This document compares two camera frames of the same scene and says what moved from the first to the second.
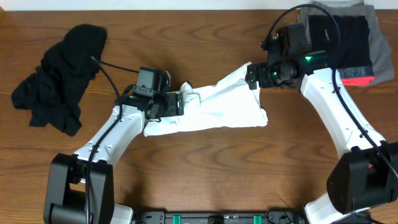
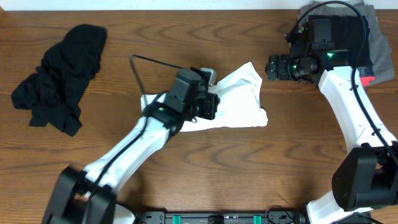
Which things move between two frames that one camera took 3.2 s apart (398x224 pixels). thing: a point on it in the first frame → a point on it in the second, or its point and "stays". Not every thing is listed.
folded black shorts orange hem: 354,64 stays
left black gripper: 176,104 → 212,102
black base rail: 278,216 stays
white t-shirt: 231,102 stays
